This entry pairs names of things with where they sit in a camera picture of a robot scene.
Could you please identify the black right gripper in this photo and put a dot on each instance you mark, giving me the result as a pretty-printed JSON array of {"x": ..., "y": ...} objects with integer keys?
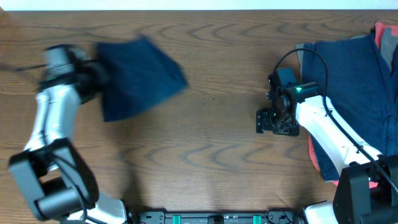
[{"x": 263, "y": 122}]

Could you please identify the navy blue trousers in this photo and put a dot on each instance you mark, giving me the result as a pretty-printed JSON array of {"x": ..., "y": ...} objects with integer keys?
[{"x": 141, "y": 77}]

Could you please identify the navy blue folded shirt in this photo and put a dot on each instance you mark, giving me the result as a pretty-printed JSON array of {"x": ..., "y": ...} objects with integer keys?
[{"x": 367, "y": 103}]

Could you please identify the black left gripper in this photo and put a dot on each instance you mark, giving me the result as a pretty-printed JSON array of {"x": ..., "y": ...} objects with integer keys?
[{"x": 94, "y": 78}]

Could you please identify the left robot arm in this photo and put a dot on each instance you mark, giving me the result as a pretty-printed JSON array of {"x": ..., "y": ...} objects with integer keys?
[{"x": 55, "y": 181}]

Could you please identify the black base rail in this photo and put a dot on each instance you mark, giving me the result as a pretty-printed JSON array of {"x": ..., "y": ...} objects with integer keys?
[{"x": 272, "y": 216}]

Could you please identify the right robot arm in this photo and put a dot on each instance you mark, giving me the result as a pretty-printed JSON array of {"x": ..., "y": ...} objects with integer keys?
[{"x": 367, "y": 188}]

